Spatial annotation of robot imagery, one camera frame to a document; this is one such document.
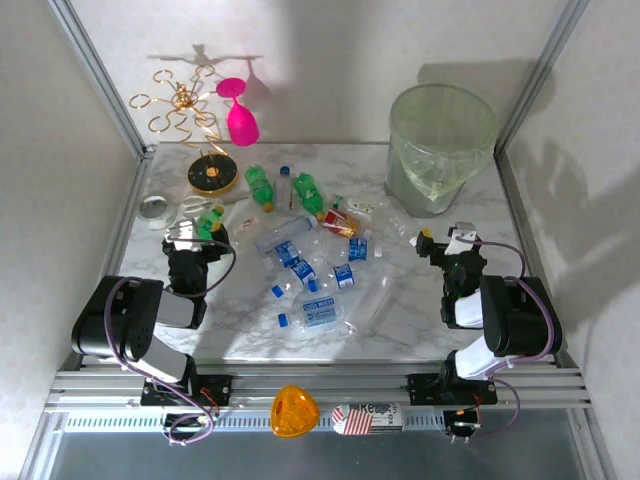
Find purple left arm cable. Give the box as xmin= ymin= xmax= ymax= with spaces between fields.
xmin=102 ymin=238 xmax=237 ymax=447

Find orange triangular plastic case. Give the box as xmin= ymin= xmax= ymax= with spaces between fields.
xmin=269 ymin=383 xmax=321 ymax=440

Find blue label bottle white cap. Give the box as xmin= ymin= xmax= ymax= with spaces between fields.
xmin=347 ymin=234 xmax=384 ymax=264

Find pale blue clear bottle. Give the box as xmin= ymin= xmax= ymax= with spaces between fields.
xmin=253 ymin=215 xmax=319 ymax=254

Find green bottle yellow cap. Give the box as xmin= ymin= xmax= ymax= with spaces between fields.
xmin=292 ymin=172 xmax=327 ymax=224
xmin=243 ymin=164 xmax=277 ymax=214
xmin=196 ymin=206 xmax=226 ymax=240

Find gold wire glass rack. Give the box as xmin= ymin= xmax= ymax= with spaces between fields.
xmin=128 ymin=67 xmax=242 ymax=197

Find red label bottle blue cap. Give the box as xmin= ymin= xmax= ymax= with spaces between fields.
xmin=273 ymin=166 xmax=296 ymax=214

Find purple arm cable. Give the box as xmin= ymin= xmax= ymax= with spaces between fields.
xmin=102 ymin=238 xmax=237 ymax=447
xmin=452 ymin=237 xmax=557 ymax=444

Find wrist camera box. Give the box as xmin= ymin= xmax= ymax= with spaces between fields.
xmin=166 ymin=218 xmax=200 ymax=252
xmin=446 ymin=221 xmax=482 ymax=255

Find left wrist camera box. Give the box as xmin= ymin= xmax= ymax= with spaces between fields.
xmin=166 ymin=218 xmax=200 ymax=252

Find aluminium side rail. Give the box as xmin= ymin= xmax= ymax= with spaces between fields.
xmin=74 ymin=147 xmax=157 ymax=372
xmin=493 ymin=149 xmax=577 ymax=369

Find white label bottle green cap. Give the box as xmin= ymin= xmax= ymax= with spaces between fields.
xmin=331 ymin=194 xmax=376 ymax=221

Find pink wine glass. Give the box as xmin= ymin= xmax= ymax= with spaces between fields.
xmin=214 ymin=76 xmax=261 ymax=148

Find aluminium frame leg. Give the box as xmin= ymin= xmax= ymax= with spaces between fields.
xmin=569 ymin=409 xmax=617 ymax=480
xmin=19 ymin=412 xmax=66 ymax=480

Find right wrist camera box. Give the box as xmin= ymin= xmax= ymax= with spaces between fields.
xmin=446 ymin=221 xmax=482 ymax=255

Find red label amber bottle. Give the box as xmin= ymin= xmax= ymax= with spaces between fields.
xmin=322 ymin=208 xmax=374 ymax=239

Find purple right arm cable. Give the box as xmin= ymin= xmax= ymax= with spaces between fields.
xmin=452 ymin=237 xmax=557 ymax=444

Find translucent green waste bin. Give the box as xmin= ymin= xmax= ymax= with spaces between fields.
xmin=383 ymin=82 xmax=501 ymax=219

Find perforated metal cable duct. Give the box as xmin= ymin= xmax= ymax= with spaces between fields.
xmin=62 ymin=412 xmax=451 ymax=434

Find clear bottle blue cap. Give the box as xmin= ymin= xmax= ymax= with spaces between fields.
xmin=269 ymin=279 xmax=297 ymax=301

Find aluminium frame post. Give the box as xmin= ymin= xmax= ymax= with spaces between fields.
xmin=47 ymin=0 xmax=157 ymax=159
xmin=493 ymin=0 xmax=592 ymax=159

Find grey metal lower shelf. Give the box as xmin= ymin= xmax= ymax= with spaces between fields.
xmin=49 ymin=432 xmax=586 ymax=480

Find large clear unlabelled bottle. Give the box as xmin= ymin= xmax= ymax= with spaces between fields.
xmin=358 ymin=264 xmax=402 ymax=332

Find white handled scissors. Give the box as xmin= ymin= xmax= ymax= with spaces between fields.
xmin=177 ymin=193 xmax=250 ymax=217

